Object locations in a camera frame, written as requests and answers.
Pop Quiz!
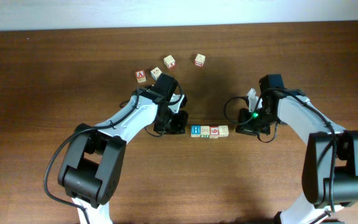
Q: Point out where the wooden block red 6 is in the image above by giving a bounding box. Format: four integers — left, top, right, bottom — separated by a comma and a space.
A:
209, 126, 219, 138

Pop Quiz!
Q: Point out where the wooden block plain I elephant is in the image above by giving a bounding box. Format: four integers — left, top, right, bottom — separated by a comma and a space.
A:
218, 125, 229, 138

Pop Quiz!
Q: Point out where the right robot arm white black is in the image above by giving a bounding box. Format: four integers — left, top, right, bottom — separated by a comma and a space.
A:
236, 87, 358, 223

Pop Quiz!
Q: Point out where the wooden block blue side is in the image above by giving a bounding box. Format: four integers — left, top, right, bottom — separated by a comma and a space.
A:
150, 67, 162, 80

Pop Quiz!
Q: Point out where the wooden block red letter A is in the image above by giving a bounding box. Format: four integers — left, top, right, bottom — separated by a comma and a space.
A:
135, 70, 147, 83

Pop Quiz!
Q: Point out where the wooden block red side top right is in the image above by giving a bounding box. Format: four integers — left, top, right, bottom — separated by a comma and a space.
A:
194, 54, 206, 67

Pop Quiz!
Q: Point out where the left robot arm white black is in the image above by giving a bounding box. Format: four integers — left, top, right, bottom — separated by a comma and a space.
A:
56, 86, 187, 223

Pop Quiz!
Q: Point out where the wooden block blue H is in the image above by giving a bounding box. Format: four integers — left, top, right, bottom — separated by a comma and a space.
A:
191, 125, 201, 138

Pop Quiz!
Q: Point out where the wooden block green side I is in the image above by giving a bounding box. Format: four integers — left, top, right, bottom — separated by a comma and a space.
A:
200, 126, 210, 138

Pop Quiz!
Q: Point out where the wooden block red K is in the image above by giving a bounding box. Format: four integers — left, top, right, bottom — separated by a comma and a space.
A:
163, 55, 176, 69

